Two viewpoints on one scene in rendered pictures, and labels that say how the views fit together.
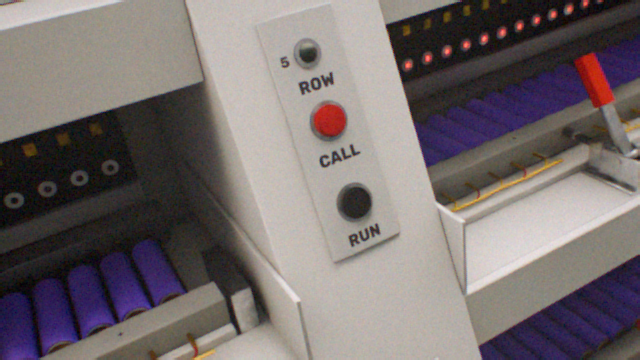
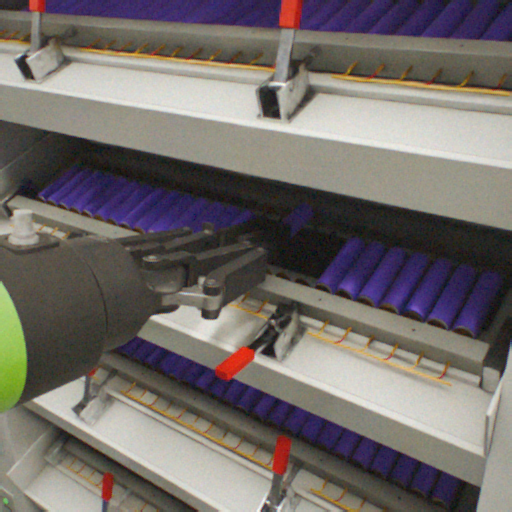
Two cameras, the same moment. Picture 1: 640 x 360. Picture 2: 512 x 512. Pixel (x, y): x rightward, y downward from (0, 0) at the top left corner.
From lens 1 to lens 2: 21 cm
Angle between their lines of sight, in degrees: 56
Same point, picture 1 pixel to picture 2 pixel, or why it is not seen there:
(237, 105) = not seen: outside the picture
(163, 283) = (468, 316)
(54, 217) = not seen: hidden behind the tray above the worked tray
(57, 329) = (395, 295)
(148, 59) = (499, 205)
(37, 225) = not seen: hidden behind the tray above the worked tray
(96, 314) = (419, 303)
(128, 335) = (415, 334)
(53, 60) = (436, 179)
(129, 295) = (444, 307)
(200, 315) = (461, 358)
